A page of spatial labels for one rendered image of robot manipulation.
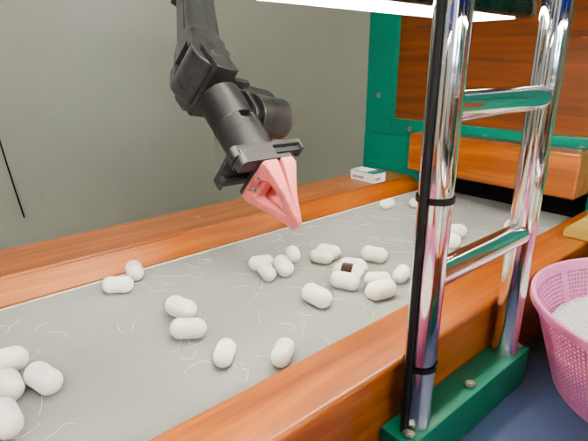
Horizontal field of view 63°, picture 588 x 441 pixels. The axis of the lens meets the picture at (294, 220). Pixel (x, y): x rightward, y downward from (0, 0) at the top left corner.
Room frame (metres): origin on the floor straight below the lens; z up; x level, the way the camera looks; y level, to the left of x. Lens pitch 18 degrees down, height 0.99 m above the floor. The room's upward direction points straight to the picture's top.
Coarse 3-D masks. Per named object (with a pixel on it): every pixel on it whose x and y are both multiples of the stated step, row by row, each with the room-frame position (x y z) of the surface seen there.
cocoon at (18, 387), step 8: (8, 368) 0.32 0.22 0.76; (0, 376) 0.32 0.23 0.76; (8, 376) 0.31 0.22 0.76; (16, 376) 0.32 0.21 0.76; (0, 384) 0.31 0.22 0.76; (8, 384) 0.31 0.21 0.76; (16, 384) 0.31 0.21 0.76; (0, 392) 0.30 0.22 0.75; (8, 392) 0.30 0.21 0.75; (16, 392) 0.31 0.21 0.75; (16, 400) 0.31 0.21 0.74
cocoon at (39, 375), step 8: (32, 368) 0.32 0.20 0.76; (40, 368) 0.32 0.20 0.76; (48, 368) 0.32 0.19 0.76; (24, 376) 0.32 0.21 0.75; (32, 376) 0.32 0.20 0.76; (40, 376) 0.31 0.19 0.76; (48, 376) 0.31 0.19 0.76; (56, 376) 0.32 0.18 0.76; (32, 384) 0.31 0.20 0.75; (40, 384) 0.31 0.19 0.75; (48, 384) 0.31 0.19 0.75; (56, 384) 0.31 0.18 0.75; (40, 392) 0.31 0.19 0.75; (48, 392) 0.31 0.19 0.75
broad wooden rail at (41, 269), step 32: (320, 192) 0.83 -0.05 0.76; (352, 192) 0.85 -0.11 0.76; (384, 192) 0.89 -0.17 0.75; (128, 224) 0.66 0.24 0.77; (160, 224) 0.66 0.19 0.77; (192, 224) 0.66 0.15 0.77; (224, 224) 0.67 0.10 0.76; (256, 224) 0.69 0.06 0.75; (0, 256) 0.54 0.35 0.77; (32, 256) 0.54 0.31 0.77; (64, 256) 0.54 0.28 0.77; (96, 256) 0.54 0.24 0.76; (128, 256) 0.56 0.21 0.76; (160, 256) 0.58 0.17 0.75; (0, 288) 0.47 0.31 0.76; (32, 288) 0.48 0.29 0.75; (64, 288) 0.50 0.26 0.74
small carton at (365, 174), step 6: (354, 168) 0.95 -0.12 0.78; (360, 168) 0.95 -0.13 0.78; (366, 168) 0.95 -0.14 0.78; (354, 174) 0.94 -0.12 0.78; (360, 174) 0.93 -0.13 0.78; (366, 174) 0.92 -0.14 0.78; (372, 174) 0.90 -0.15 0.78; (378, 174) 0.91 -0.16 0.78; (384, 174) 0.92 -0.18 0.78; (360, 180) 0.93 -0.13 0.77; (366, 180) 0.92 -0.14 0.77; (372, 180) 0.90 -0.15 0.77; (378, 180) 0.91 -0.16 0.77; (384, 180) 0.92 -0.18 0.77
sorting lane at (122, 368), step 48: (288, 240) 0.66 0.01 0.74; (336, 240) 0.66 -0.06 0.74; (384, 240) 0.66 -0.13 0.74; (96, 288) 0.50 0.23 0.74; (144, 288) 0.50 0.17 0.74; (192, 288) 0.50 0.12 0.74; (240, 288) 0.50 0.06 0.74; (288, 288) 0.50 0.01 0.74; (336, 288) 0.50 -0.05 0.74; (0, 336) 0.40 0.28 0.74; (48, 336) 0.40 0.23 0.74; (96, 336) 0.40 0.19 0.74; (144, 336) 0.40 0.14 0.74; (240, 336) 0.40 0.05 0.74; (288, 336) 0.40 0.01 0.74; (336, 336) 0.40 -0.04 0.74; (96, 384) 0.33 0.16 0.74; (144, 384) 0.33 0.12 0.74; (192, 384) 0.33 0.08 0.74; (240, 384) 0.33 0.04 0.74; (48, 432) 0.28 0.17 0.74; (96, 432) 0.28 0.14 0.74; (144, 432) 0.28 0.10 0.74
